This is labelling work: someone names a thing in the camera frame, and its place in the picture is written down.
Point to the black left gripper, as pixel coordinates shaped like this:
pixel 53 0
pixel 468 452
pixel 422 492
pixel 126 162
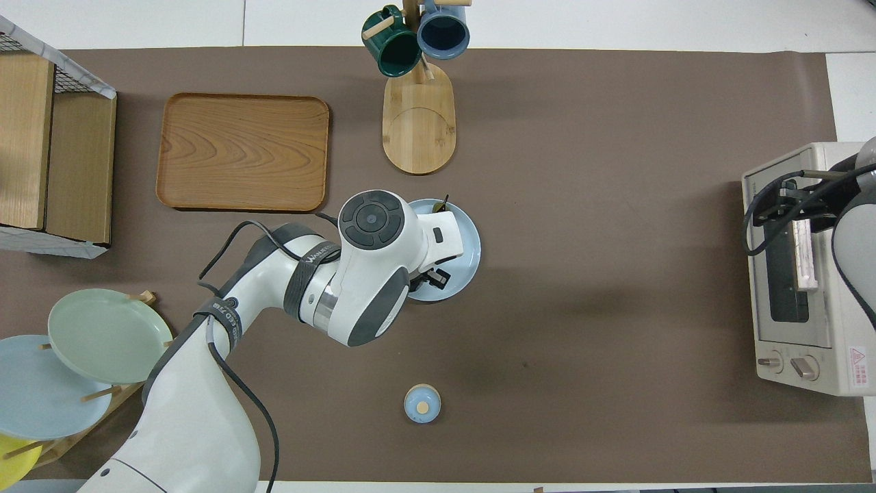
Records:
pixel 430 279

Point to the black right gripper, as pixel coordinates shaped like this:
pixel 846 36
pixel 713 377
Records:
pixel 807 202

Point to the beige toaster oven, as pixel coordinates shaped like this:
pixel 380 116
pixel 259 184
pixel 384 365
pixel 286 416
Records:
pixel 842 356

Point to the light blue plate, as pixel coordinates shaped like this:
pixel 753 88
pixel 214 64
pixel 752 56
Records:
pixel 467 270
pixel 41 404

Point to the dark green mug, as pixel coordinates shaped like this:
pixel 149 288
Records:
pixel 400 56

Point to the pale green plate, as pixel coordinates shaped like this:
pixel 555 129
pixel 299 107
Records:
pixel 102 335

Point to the wooden plate rack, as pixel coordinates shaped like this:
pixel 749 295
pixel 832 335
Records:
pixel 68 441

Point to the blue mug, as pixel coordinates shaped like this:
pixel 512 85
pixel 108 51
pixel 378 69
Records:
pixel 443 34

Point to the large brown table mat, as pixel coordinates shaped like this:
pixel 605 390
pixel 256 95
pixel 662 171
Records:
pixel 582 308

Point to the yellow plate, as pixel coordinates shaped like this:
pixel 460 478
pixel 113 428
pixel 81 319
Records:
pixel 14 469

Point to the wooden mug tree stand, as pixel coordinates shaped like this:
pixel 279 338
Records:
pixel 417 130

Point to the rectangular wooden tray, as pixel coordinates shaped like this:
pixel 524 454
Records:
pixel 243 152

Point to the dark purple eggplant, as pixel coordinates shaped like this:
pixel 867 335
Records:
pixel 443 204

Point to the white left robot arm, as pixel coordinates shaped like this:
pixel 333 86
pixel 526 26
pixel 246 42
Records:
pixel 191 424

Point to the silver oven knob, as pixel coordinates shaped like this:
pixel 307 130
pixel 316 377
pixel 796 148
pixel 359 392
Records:
pixel 805 368

